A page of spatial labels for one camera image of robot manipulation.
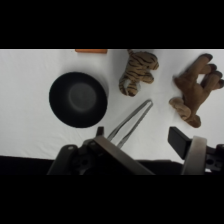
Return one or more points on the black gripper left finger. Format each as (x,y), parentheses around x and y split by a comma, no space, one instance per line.
(100,153)

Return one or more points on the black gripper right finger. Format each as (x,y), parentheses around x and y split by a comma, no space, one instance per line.
(186,146)

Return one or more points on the striped tiger plush toy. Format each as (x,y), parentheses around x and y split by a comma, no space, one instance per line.
(137,72)

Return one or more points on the metal tongs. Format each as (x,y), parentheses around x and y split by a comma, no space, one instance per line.
(133,120)

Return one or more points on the brown moose plush toy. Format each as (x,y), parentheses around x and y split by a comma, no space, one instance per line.
(195,90)

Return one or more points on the black round bowl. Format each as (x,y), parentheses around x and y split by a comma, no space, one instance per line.
(78,99)

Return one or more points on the orange flat block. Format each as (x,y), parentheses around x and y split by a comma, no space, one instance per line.
(91,51)

